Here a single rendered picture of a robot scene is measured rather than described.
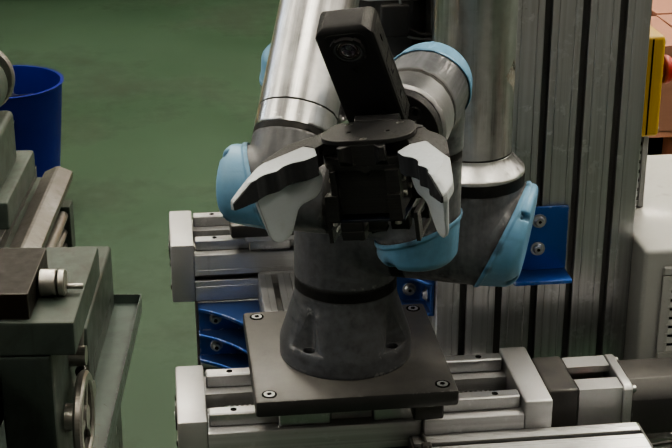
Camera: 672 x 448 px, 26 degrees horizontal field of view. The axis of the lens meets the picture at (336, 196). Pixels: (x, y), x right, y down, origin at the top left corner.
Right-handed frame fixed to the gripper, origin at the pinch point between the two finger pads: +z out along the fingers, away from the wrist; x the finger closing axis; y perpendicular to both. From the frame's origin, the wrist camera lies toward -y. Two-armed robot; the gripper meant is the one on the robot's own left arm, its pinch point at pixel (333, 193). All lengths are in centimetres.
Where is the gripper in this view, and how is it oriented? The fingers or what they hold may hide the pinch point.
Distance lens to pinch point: 98.9
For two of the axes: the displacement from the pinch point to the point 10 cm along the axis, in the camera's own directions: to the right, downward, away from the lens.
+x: -9.6, 0.4, 2.8
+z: -2.5, 3.6, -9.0
